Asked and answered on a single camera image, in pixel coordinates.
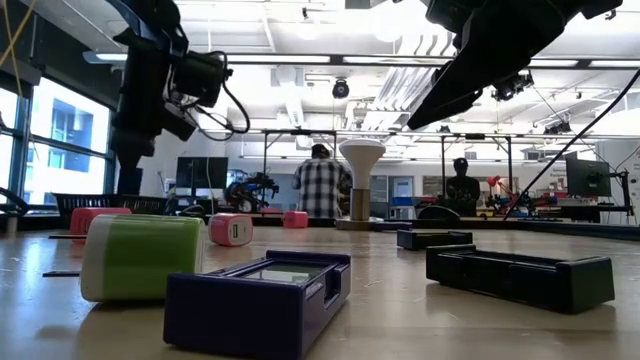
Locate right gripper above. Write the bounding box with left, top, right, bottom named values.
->
left=407, top=0, right=586, bottom=132

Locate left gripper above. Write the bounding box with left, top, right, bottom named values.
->
left=109, top=49, right=199, bottom=174

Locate pink white wall charger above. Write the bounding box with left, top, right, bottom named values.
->
left=208, top=213, right=254, bottom=248

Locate small black card case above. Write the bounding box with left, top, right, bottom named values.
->
left=396, top=228, right=474, bottom=252

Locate long black card case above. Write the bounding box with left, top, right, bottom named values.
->
left=425, top=243, right=616, bottom=315

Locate black slotted basket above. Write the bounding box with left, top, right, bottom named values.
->
left=53, top=193, right=169, bottom=229

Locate large window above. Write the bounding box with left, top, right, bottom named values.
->
left=0, top=74, right=121, bottom=206

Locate black computer monitor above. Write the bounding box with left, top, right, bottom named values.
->
left=566, top=157, right=612, bottom=198
left=175, top=156, right=229, bottom=190

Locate person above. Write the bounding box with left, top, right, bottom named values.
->
left=445, top=157, right=482, bottom=217
left=292, top=143, right=351, bottom=220

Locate black chair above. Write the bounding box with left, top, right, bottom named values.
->
left=417, top=204, right=461, bottom=221

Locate metal bulb stand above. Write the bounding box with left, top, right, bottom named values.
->
left=334, top=187, right=385, bottom=231

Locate overhead LED light bar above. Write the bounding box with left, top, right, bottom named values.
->
left=82, top=49, right=640, bottom=70

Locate purple blue card case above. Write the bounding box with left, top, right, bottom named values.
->
left=163, top=249, right=352, bottom=360

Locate black background rig frame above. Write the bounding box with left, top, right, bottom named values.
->
left=439, top=132, right=515, bottom=211
left=260, top=128, right=339, bottom=216

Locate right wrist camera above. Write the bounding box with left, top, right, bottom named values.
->
left=424, top=0, right=472, bottom=34

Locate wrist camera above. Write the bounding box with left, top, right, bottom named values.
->
left=172, top=49, right=234, bottom=109
left=424, top=0, right=472, bottom=34

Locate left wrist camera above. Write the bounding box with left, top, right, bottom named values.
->
left=172, top=49, right=234, bottom=109

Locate green white wall charger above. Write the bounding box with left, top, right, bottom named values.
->
left=80, top=213, right=207, bottom=304

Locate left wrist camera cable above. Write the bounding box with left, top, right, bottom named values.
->
left=187, top=52, right=251, bottom=143

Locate long black arm cable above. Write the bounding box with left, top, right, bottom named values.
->
left=503, top=69, right=640, bottom=221

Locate yellow cable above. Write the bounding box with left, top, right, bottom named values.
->
left=0, top=0, right=39, bottom=96

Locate pink red wall charger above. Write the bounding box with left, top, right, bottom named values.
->
left=282, top=210, right=310, bottom=230

